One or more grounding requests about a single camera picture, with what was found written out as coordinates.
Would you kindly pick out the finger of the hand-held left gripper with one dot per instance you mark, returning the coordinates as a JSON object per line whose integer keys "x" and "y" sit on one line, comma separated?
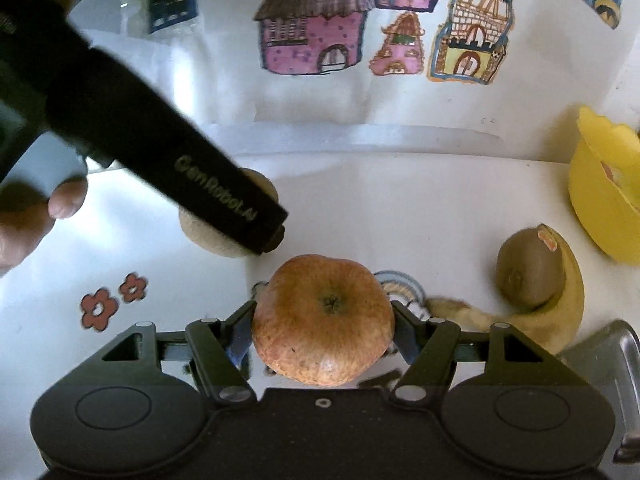
{"x": 165, "y": 150}

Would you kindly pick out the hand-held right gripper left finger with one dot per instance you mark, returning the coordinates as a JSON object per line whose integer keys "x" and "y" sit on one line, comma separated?
{"x": 240, "y": 332}

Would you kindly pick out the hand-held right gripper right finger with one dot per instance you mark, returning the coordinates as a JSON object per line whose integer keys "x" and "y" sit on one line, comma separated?
{"x": 410, "y": 335}

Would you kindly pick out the small orange-red apple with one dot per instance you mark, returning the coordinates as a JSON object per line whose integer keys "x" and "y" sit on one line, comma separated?
{"x": 322, "y": 330}

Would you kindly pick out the brown kiwi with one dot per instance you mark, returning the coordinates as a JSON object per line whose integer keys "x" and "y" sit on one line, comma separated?
{"x": 205, "y": 232}
{"x": 527, "y": 275}

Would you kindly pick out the metal tray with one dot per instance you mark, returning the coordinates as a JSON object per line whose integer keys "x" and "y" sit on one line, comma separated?
{"x": 600, "y": 360}

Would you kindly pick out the person's left hand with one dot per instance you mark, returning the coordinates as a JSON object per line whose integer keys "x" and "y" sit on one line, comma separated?
{"x": 25, "y": 230}

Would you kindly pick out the rainbow sticker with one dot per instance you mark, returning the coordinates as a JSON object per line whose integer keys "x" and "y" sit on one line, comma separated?
{"x": 405, "y": 285}

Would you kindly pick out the small red flower sticker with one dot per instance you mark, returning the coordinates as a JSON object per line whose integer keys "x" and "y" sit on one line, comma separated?
{"x": 134, "y": 287}

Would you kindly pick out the large red flower sticker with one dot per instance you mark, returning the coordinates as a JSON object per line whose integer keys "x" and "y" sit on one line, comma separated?
{"x": 99, "y": 309}

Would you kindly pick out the yellow banana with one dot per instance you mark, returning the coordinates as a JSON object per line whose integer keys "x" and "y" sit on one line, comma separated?
{"x": 570, "y": 310}

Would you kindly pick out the house drawing poster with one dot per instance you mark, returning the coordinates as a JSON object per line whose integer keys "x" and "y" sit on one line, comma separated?
{"x": 310, "y": 35}

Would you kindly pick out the yellow scalloped plastic bowl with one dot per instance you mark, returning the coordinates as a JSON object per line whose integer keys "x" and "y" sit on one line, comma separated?
{"x": 595, "y": 220}

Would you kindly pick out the pale red fruit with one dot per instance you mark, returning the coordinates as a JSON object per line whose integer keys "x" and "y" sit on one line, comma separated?
{"x": 610, "y": 174}

